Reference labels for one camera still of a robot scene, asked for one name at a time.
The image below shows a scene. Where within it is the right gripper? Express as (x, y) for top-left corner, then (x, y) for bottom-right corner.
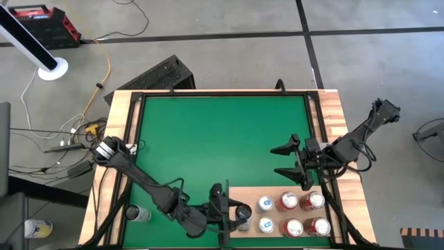
(269, 133), (327, 192)

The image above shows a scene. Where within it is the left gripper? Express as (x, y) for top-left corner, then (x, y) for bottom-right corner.
(206, 197), (251, 247)

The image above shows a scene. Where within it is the silver Red Bull sugarfree can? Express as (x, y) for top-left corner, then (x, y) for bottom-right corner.
(258, 216), (275, 234)

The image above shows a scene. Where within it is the green-white soda can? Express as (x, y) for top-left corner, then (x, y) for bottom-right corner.
(256, 194), (275, 213)

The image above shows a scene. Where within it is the red Fanta strawberry can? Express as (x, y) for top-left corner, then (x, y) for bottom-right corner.
(275, 191), (299, 212)

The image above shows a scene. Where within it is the red Coca-Cola can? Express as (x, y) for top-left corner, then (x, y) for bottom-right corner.
(298, 191), (327, 213)
(303, 217), (332, 238)
(279, 218), (305, 239)

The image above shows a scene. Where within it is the light wooden board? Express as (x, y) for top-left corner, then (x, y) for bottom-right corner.
(226, 179), (330, 240)

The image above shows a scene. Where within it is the green table mat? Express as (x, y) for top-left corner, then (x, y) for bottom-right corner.
(123, 95), (330, 248)

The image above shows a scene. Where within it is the orange black striped object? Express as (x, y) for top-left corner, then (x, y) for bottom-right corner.
(400, 227), (444, 250)

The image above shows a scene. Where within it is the black power adapter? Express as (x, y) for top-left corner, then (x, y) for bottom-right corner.
(67, 160), (94, 180)

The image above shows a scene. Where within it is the black power strip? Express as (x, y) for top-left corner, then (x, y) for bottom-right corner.
(44, 142), (86, 154)

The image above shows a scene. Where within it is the white yellow wipes canister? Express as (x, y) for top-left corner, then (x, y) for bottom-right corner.
(24, 219), (54, 239)

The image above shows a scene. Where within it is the white black pole stand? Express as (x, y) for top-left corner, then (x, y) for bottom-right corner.
(0, 2), (69, 81)

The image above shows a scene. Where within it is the red black tool case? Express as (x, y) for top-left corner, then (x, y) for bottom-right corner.
(7, 3), (83, 50)

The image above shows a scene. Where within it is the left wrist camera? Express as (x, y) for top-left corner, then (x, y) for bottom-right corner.
(209, 183), (225, 202)

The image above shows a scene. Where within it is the yellow cable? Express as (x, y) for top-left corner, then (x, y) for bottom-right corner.
(62, 0), (112, 121)

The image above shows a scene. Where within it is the thin black floor cable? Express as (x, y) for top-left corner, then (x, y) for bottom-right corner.
(81, 0), (151, 44)

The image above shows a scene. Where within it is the white floor cable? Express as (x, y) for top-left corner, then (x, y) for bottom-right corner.
(20, 67), (46, 140)

